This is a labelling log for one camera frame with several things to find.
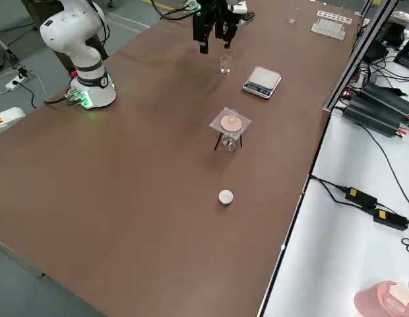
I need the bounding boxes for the black adapter cable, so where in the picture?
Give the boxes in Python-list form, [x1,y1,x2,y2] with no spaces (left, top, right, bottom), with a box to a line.
[309,176,363,209]

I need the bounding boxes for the black tripod stand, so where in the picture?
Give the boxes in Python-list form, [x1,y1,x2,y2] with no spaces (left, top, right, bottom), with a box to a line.
[213,131,244,152]

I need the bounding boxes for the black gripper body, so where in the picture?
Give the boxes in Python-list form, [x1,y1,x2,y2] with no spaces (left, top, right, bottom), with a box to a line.
[224,18,241,36]
[193,0,228,19]

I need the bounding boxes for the glass alcohol lamp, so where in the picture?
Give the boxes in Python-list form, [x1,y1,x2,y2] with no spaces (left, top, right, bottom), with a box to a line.
[220,132,241,153]

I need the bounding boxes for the white power strip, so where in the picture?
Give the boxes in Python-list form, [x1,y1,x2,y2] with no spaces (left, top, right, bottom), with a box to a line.
[5,74,30,90]

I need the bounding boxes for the long black cable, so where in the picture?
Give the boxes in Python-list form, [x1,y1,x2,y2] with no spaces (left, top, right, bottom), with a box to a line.
[332,105,409,214]

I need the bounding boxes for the black base cable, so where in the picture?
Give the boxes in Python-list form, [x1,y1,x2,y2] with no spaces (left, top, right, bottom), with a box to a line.
[44,93,80,107]

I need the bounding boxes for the pink round container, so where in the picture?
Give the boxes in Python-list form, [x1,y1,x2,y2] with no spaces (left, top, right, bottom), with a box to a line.
[354,280,409,317]

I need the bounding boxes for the black power adapter yellow label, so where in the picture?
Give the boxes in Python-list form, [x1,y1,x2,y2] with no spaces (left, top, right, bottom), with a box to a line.
[372,207,409,232]
[344,186,379,209]

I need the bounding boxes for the clear glass beaker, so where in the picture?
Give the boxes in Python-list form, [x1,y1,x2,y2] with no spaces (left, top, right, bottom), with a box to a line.
[220,107,243,131]

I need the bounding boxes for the white test tube rack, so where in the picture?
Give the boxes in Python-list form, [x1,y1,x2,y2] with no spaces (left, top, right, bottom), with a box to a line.
[310,9,353,42]

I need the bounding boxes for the black monitor stand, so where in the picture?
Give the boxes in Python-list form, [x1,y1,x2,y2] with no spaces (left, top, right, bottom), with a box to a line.
[393,31,409,72]

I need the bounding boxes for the aluminium frame post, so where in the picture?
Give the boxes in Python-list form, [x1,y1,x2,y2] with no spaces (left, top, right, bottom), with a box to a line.
[323,0,402,112]

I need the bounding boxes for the white cabinet with yellow label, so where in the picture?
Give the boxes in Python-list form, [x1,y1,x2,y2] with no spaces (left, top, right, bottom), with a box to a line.
[0,106,26,138]

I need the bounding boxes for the silver digital balance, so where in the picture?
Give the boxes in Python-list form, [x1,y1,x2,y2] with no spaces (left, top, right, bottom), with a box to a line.
[242,65,282,100]

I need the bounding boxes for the white round cap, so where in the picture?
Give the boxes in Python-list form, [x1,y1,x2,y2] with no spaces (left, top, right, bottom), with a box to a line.
[218,189,235,206]

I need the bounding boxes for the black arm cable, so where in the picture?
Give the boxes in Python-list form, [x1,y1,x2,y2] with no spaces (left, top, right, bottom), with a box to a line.
[85,0,111,59]

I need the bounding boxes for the black finned power supply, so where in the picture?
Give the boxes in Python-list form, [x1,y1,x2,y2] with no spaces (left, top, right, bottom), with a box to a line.
[342,94,409,138]
[360,82,409,115]

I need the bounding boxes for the small glass beaker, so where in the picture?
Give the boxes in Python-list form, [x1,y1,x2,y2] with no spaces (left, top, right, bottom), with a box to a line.
[220,54,233,75]

